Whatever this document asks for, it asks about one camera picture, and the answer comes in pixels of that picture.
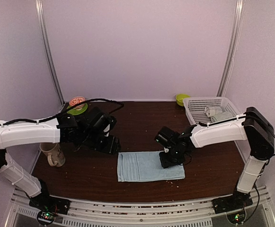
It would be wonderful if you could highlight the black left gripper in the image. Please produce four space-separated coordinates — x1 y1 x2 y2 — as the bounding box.
81 131 121 155

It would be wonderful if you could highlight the light blue towel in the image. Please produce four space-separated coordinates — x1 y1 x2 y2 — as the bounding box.
117 151 185 182

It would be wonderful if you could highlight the white perforated plastic basket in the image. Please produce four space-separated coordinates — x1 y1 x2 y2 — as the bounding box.
183 97 240 125

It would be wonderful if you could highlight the mint green panda towel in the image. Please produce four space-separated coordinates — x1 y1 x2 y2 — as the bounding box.
210 112 233 122

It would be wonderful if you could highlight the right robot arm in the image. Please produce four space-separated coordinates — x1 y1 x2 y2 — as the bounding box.
155 107 275 209

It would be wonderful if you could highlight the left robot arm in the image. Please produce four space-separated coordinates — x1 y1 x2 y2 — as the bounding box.
0 107 121 210

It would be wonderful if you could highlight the green saucer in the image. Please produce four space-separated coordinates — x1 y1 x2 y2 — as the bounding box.
67 104 88 116

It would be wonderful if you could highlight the red patterned small bowl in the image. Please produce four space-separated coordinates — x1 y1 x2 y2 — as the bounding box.
69 96 86 106

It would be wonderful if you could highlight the beige printed mug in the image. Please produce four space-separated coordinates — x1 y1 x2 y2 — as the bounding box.
39 143 66 167

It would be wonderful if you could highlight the rolled towel in basket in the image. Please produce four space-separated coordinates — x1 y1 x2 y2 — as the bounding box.
204 106 225 117

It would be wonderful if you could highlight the lime green bowl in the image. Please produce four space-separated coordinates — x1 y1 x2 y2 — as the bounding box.
175 94 190 107

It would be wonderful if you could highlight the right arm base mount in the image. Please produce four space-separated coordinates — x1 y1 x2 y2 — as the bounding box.
212 189 253 225

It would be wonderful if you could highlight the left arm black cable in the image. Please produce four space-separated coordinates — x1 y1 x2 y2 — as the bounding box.
0 98 125 125

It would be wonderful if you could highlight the left aluminium corner post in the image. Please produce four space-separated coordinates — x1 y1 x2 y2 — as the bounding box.
35 0 65 105

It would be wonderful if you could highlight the aluminium corner post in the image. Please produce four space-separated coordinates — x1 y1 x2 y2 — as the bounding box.
35 0 65 105
217 0 245 96

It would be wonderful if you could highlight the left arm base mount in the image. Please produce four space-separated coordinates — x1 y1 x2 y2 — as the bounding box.
28 180 71 227

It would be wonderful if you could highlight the front aluminium rail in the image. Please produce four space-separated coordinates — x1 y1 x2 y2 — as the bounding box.
9 185 275 227

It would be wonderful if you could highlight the right aluminium corner post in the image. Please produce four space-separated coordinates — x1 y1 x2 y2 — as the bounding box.
217 0 245 96

